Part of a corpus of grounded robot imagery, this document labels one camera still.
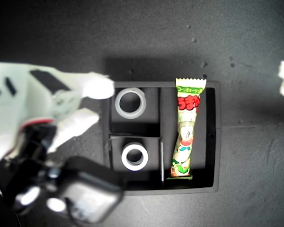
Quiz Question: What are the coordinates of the black tray with wells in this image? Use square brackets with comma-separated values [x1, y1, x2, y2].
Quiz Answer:
[102, 80, 222, 196]

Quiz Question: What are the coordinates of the green printed snack bar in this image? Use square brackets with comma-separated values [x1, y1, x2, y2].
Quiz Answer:
[169, 77, 207, 180]

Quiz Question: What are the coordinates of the white tape roll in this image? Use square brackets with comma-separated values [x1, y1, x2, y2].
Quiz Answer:
[121, 143, 149, 171]
[115, 87, 147, 119]

